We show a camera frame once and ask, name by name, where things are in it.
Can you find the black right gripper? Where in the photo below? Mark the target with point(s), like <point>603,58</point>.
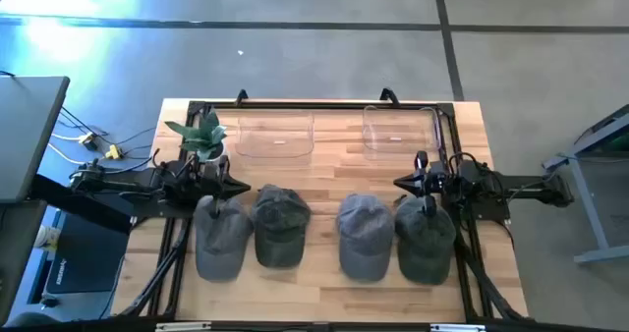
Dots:
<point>427,184</point>

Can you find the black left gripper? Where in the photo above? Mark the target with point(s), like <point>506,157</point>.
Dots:
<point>216,184</point>

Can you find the dark green baseball cap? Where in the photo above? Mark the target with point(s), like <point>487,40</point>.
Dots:
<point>425,248</point>
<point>280,229</point>

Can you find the grey baseball cap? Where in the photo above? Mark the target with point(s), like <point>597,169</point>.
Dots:
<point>364,238</point>
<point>221,243</point>

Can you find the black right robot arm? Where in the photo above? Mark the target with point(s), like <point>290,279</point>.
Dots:
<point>521,187</point>

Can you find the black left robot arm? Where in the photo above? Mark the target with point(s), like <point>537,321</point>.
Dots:
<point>147,182</point>

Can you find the white plant pot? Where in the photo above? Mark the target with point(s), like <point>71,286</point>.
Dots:
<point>215,154</point>

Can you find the clear plastic bin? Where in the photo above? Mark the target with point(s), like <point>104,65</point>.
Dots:
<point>275,135</point>
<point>398,130</point>

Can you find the green leafy plant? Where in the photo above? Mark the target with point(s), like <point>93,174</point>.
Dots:
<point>201,135</point>

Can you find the yellow power plug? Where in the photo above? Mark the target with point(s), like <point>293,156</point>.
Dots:
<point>88,140</point>
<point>114,151</point>

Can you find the black desk crossbar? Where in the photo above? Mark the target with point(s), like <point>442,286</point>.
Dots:
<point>78,204</point>

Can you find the black desk mat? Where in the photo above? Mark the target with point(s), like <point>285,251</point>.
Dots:
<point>88,253</point>

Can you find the white cup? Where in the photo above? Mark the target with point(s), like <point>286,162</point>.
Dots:
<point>46,237</point>

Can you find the small black knob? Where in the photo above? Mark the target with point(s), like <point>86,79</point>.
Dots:
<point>49,302</point>

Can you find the dark grey desk top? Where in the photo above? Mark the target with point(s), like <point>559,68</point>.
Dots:
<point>17,263</point>

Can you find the black frame bracket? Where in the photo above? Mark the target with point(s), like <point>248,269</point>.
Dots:
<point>241,97</point>
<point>389,96</point>

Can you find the black aluminium table frame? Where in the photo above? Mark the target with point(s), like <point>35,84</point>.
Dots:
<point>344,105</point>

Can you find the silver metal bracket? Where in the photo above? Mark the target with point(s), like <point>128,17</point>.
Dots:
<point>457,327</point>
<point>182,326</point>

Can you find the grey metal table frame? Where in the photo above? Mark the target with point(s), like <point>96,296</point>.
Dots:
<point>587,194</point>

